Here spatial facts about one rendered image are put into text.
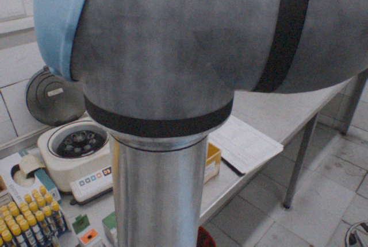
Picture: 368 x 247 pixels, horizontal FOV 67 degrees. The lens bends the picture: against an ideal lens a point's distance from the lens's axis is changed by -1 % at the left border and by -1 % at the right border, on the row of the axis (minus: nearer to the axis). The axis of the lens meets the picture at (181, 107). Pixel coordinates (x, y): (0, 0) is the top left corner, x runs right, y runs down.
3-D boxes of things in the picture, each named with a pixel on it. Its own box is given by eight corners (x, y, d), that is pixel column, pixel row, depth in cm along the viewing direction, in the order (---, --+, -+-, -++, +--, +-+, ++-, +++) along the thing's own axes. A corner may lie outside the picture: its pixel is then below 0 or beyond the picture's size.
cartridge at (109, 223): (114, 246, 73) (111, 231, 70) (104, 235, 76) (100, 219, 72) (127, 236, 76) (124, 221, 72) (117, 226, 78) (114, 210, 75)
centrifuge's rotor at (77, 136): (68, 176, 87) (62, 159, 83) (53, 150, 97) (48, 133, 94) (113, 156, 95) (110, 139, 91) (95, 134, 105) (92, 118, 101)
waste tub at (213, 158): (192, 193, 88) (193, 170, 83) (164, 171, 96) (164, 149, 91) (220, 172, 96) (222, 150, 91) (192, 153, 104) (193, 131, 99)
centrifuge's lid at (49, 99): (15, 73, 86) (12, 68, 92) (39, 142, 97) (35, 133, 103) (83, 57, 97) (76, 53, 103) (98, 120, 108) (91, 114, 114)
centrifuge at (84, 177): (66, 213, 82) (57, 184, 75) (41, 158, 102) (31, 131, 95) (139, 177, 94) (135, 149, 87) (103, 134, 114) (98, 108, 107)
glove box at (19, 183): (27, 224, 79) (16, 201, 74) (-1, 179, 93) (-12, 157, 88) (68, 199, 86) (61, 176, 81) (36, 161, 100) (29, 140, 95)
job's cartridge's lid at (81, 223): (71, 222, 65) (70, 220, 66) (76, 235, 68) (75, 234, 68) (85, 212, 68) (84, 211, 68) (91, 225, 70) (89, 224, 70)
